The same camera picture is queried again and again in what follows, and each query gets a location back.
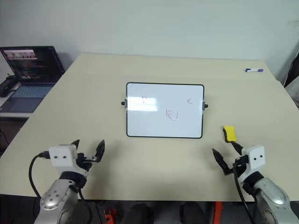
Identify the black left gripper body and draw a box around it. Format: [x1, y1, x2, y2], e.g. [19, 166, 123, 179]
[76, 153, 98, 174]

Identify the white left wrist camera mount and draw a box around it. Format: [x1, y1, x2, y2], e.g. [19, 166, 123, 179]
[48, 144, 90, 175]

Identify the white framed whiteboard with stand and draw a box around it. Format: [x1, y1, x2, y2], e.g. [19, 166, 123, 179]
[121, 82, 208, 139]

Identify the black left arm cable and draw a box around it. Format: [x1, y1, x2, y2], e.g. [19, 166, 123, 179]
[28, 151, 86, 201]

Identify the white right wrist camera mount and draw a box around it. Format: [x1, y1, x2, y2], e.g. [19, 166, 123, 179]
[236, 145, 265, 183]

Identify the orange frame part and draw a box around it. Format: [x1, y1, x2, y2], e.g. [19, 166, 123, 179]
[104, 207, 118, 224]
[213, 201, 223, 224]

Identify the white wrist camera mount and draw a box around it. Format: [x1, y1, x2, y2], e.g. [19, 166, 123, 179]
[236, 145, 265, 183]
[48, 144, 90, 175]

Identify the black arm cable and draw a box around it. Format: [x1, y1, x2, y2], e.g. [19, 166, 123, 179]
[233, 160, 256, 224]
[28, 151, 86, 201]

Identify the yellow and black eraser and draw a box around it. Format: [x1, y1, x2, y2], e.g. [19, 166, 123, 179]
[221, 126, 237, 143]

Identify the open black laptop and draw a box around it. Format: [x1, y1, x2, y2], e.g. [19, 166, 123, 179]
[0, 45, 66, 114]

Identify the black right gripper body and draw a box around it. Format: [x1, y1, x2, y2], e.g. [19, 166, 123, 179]
[224, 154, 249, 176]

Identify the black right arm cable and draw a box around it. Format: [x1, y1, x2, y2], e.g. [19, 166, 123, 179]
[233, 160, 256, 224]

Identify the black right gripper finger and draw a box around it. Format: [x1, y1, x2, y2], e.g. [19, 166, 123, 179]
[231, 141, 245, 155]
[212, 148, 231, 175]

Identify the black electronic box device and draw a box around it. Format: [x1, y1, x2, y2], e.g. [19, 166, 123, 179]
[0, 75, 19, 98]

